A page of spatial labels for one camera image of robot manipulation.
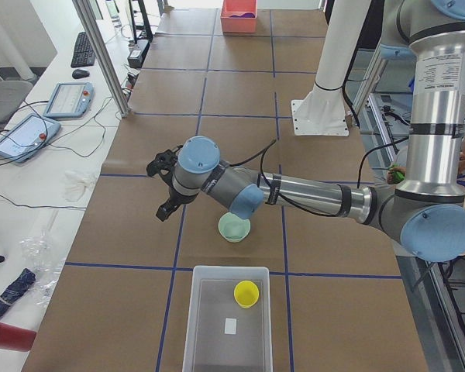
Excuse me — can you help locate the aluminium frame post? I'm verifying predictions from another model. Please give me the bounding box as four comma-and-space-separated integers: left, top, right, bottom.
72, 0, 130, 118

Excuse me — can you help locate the pale green bowl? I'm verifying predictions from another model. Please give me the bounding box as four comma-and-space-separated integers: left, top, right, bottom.
218, 212, 251, 243

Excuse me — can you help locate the black computer mouse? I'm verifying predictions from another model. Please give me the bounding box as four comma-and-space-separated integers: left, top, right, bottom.
71, 68, 90, 80

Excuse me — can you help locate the black box device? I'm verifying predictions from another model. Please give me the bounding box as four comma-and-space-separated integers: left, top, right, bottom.
127, 40, 150, 69

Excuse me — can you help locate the red bottle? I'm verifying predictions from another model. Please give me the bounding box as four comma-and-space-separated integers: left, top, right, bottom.
0, 322, 36, 352

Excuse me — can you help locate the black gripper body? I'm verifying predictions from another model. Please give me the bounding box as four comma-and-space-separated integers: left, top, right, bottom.
164, 182, 194, 205

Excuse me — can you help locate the clear plastic box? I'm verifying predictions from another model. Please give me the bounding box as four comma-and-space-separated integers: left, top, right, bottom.
182, 265, 274, 371

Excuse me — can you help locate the purple cloth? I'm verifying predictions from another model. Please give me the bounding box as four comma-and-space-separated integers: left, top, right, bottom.
227, 12, 257, 19

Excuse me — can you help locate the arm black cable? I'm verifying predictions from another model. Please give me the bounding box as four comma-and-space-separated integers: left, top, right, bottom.
228, 138, 342, 217

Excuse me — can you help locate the far teach pendant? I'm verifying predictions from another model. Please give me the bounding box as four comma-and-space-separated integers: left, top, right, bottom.
43, 82, 94, 119

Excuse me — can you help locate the black keyboard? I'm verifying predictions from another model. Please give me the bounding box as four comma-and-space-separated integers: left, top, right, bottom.
71, 32, 95, 68

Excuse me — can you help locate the near teach pendant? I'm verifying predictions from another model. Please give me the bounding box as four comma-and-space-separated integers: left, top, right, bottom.
0, 114, 61, 163

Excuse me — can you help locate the dark folded umbrella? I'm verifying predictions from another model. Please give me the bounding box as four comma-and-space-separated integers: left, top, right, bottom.
0, 268, 36, 318

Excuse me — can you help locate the grey office chair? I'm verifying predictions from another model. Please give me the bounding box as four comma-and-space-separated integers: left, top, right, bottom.
0, 81, 33, 129

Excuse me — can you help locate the yellow plastic cup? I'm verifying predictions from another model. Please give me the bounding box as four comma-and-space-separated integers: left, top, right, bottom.
233, 281, 260, 309

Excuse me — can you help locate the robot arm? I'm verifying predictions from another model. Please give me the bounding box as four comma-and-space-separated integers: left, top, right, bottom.
146, 1, 465, 262

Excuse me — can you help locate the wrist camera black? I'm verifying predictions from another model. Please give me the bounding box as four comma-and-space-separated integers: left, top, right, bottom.
146, 145, 183, 185

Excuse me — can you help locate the pink plastic bin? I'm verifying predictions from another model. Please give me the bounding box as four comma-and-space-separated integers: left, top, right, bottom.
220, 0, 257, 33

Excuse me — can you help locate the teach pendant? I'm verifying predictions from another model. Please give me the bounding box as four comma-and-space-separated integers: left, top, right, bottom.
0, 114, 61, 163
43, 82, 94, 119

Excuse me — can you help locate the crumpled clear plastic wrap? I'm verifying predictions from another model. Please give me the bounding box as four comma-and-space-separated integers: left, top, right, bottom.
19, 229, 67, 308

